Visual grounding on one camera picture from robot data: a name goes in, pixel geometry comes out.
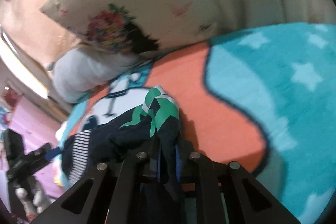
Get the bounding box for cream floral cushion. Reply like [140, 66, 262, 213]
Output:
[41, 0, 228, 53]

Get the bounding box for window frame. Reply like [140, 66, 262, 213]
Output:
[1, 28, 71, 122]

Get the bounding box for grey plush pillow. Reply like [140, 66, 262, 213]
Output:
[47, 45, 145, 104]

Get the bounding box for cartoon fleece blanket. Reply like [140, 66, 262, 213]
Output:
[57, 23, 335, 223]

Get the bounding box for navy striped dinosaur pants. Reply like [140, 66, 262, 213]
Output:
[62, 86, 181, 200]

